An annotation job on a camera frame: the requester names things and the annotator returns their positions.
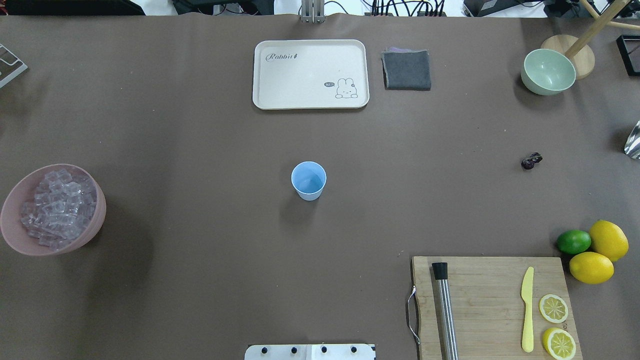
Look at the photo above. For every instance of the clear ice cubes pile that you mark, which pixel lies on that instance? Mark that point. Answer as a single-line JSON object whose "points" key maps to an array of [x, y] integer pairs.
{"points": [[62, 205]]}

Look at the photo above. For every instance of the blue plastic cup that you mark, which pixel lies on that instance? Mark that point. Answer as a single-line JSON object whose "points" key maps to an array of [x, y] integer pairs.
{"points": [[308, 179]]}

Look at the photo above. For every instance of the dark cherries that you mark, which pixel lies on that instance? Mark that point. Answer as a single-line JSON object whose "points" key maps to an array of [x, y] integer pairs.
{"points": [[529, 162]]}

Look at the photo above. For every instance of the steel ice scoop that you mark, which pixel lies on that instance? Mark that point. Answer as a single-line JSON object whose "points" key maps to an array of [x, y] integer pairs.
{"points": [[632, 145]]}

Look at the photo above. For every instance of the cream rabbit tray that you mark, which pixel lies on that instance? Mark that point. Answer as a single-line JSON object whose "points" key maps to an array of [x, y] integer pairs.
{"points": [[296, 74]]}

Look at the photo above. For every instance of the grey folded cloth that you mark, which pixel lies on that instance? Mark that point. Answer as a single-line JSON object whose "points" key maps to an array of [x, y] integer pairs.
{"points": [[406, 69]]}

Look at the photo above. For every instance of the wooden cutting board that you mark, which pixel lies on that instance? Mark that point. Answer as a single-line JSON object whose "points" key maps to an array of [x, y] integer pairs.
{"points": [[487, 307]]}

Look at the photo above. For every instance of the steel muddler black tip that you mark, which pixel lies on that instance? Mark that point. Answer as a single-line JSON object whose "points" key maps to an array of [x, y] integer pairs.
{"points": [[449, 337]]}

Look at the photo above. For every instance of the yellow plastic knife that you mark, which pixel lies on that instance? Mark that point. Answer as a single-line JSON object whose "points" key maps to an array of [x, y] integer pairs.
{"points": [[526, 294]]}

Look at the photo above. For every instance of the mint green bowl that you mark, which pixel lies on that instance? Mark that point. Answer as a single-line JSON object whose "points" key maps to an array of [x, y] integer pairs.
{"points": [[547, 72]]}

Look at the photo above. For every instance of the green lime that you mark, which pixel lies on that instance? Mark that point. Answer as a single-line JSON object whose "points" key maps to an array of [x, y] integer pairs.
{"points": [[573, 242]]}

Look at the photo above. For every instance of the upper lemon slice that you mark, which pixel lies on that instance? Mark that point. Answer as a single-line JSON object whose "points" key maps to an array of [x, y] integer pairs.
{"points": [[553, 308]]}

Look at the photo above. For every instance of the lemon slice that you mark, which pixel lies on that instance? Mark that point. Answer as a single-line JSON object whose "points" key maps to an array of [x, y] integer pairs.
{"points": [[553, 308], [559, 344]]}

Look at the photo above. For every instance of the lower whole lemon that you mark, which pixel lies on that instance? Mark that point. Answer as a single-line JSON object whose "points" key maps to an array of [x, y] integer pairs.
{"points": [[592, 268]]}

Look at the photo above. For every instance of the whole lemon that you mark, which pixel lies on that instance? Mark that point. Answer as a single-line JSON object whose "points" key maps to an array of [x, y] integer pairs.
{"points": [[608, 239], [592, 268]]}

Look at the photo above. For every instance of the wooden glass stand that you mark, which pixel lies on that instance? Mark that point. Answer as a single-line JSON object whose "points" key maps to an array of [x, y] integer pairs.
{"points": [[577, 50]]}

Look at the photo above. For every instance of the lower lemon slice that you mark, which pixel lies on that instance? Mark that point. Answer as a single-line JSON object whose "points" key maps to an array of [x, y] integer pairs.
{"points": [[559, 344]]}

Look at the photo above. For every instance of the upper whole lemon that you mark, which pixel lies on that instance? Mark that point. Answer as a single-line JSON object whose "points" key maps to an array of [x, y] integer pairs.
{"points": [[608, 239]]}

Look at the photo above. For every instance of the black long case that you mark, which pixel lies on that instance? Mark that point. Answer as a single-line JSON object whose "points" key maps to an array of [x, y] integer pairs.
{"points": [[73, 8]]}

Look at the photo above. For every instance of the pink bowl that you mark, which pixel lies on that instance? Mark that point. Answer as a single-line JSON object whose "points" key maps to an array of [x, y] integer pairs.
{"points": [[15, 234]]}

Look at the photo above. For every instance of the aluminium frame post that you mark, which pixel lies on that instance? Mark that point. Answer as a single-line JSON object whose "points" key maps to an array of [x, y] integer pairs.
{"points": [[312, 11]]}

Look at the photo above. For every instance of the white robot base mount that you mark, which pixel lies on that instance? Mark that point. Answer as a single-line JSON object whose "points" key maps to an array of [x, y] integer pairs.
{"points": [[322, 351]]}

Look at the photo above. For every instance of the white wire cup rack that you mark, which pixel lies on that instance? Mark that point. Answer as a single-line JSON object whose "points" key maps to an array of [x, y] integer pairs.
{"points": [[11, 66]]}

